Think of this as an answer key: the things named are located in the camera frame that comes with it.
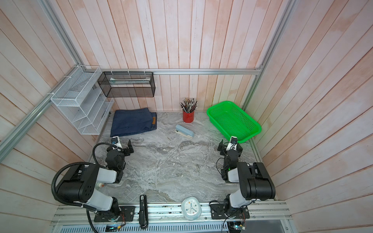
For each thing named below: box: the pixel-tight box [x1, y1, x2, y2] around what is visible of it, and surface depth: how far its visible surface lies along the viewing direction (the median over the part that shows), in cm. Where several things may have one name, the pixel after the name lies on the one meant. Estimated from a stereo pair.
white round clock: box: [181, 196, 203, 221], surface depth 74 cm
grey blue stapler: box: [174, 124, 195, 139], surface depth 105 cm
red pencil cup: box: [179, 97, 199, 124], surface depth 109 cm
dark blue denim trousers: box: [109, 107, 157, 138], surface depth 113 cm
